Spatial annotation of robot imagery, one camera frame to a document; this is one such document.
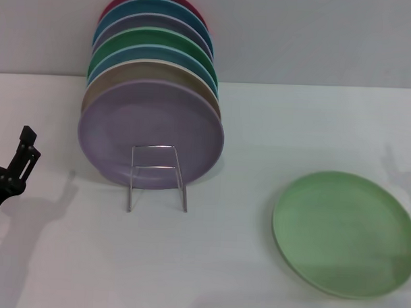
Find light green plate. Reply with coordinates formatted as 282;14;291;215
269;168;411;301

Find lilac plate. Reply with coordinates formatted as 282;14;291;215
75;76;227;193

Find beige plate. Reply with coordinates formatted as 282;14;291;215
80;57;223;124

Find light blue plate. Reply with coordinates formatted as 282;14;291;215
86;43;220;95

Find dark green plate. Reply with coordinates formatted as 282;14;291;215
86;25;220;83

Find grey purple plate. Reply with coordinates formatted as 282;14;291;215
91;11;217;60

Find teal blue plate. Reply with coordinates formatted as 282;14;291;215
92;0;217;57

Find metal wire plate rack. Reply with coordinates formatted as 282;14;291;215
126;143;190;214

